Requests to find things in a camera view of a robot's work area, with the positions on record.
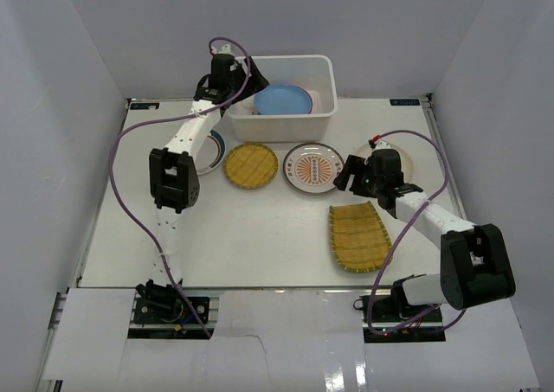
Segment blue plastic plate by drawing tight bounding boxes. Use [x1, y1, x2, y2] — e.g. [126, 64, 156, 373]
[254, 84, 312, 115]

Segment orange sunburst patterned plate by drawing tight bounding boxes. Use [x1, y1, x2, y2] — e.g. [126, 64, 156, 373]
[283, 142, 345, 195]

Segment rectangular bamboo woven tray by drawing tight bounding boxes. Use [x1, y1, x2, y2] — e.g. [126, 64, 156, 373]
[328, 202, 392, 273]

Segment green rimmed white plate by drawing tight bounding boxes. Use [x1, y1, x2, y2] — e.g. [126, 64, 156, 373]
[195, 130, 226, 176]

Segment pink plastic plate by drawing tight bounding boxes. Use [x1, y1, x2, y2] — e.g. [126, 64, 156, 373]
[306, 90, 322, 114]

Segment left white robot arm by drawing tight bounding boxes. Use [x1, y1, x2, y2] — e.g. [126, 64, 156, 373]
[137, 52, 269, 322]

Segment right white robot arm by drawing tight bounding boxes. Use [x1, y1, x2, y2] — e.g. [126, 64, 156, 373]
[334, 149, 516, 322]

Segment white plastic bin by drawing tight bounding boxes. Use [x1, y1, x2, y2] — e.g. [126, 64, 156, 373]
[225, 55, 338, 143]

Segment cream round plate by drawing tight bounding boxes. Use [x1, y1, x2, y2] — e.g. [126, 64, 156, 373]
[354, 143, 414, 183]

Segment right blue table label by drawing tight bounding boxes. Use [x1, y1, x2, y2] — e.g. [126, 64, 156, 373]
[390, 99, 421, 106]

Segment blue table label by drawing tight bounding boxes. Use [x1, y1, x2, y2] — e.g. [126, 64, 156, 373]
[390, 99, 421, 106]
[129, 102, 159, 111]

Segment round bamboo woven plate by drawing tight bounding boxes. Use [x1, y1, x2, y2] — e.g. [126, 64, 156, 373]
[222, 143, 279, 190]

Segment left blue table label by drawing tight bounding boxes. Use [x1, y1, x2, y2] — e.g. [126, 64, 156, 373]
[129, 102, 159, 111]

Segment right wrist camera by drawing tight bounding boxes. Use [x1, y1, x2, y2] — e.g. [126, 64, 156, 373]
[368, 135, 391, 152]

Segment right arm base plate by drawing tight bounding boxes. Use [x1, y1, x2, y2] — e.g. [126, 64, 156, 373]
[352, 295, 446, 344]

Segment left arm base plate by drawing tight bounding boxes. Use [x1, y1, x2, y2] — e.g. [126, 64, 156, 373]
[127, 292, 220, 340]

